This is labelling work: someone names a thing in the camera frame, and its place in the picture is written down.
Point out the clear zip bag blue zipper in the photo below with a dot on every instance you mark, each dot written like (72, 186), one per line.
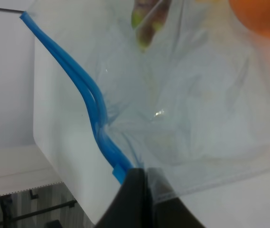
(195, 103)

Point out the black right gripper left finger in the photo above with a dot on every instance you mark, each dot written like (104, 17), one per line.
(131, 208)

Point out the purple eggplant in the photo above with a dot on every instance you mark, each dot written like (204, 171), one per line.
(148, 17)

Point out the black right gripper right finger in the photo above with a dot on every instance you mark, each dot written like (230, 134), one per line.
(167, 209)

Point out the orange fruit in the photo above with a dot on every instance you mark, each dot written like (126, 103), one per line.
(253, 14)

